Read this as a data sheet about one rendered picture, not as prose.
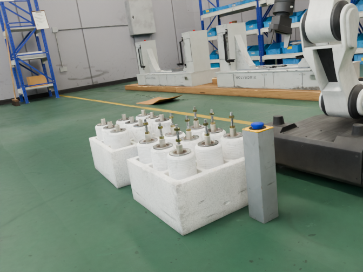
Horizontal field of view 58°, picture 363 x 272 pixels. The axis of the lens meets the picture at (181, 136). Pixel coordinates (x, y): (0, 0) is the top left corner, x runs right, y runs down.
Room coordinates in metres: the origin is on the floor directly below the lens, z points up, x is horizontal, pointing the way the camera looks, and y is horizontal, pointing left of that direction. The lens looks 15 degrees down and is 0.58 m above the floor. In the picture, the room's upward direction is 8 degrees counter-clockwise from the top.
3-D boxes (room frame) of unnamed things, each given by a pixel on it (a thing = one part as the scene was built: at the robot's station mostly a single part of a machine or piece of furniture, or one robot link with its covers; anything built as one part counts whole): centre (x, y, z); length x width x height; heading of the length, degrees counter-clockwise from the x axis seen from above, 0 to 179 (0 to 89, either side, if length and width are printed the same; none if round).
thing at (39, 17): (6.26, 2.24, 1.45); 0.25 x 0.03 x 0.39; 123
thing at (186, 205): (1.20, -0.03, 0.09); 0.39 x 0.39 x 0.18; 31
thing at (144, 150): (1.24, 0.13, 0.16); 0.10 x 0.10 x 0.18
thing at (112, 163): (1.67, 0.25, 0.09); 0.39 x 0.39 x 0.18; 28
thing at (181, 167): (1.04, 0.01, 0.16); 0.10 x 0.10 x 0.18
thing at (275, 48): (6.72, -2.21, 0.36); 0.50 x 0.38 x 0.21; 123
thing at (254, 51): (7.14, -1.93, 0.36); 0.50 x 0.38 x 0.21; 123
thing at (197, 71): (5.25, -0.03, 0.45); 1.61 x 0.57 x 0.74; 33
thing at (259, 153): (0.99, -0.24, 0.16); 0.07 x 0.07 x 0.31; 31
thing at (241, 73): (3.54, -1.14, 0.45); 1.45 x 0.57 x 0.74; 33
